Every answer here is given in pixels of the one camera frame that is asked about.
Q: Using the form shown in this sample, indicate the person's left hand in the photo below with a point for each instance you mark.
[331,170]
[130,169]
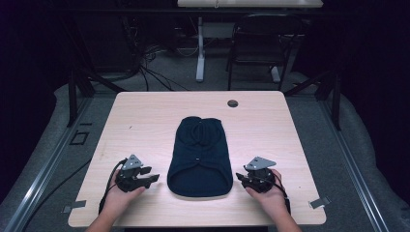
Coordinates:
[116,203]

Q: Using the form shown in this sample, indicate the person's right hand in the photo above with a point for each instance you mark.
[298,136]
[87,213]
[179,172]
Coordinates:
[272,201]

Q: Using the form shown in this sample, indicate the white desk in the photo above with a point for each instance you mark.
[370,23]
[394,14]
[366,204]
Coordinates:
[249,3]

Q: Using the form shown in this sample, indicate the black folding chair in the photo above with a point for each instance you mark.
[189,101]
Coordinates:
[264,35]

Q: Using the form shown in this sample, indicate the dark navy small garment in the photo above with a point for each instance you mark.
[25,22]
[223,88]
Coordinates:
[199,174]

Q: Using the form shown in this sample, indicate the grey tape strip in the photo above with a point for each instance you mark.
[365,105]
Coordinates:
[75,205]
[319,202]

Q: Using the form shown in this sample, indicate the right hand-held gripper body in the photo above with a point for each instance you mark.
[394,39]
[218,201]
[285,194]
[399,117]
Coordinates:
[261,180]

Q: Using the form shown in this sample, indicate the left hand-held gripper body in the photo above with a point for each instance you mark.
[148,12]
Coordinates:
[129,179]

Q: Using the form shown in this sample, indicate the metal floor rail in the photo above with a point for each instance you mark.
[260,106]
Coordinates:
[357,174]
[42,180]

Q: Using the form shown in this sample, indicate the black metal stand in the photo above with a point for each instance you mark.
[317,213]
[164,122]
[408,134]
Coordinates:
[336,103]
[73,96]

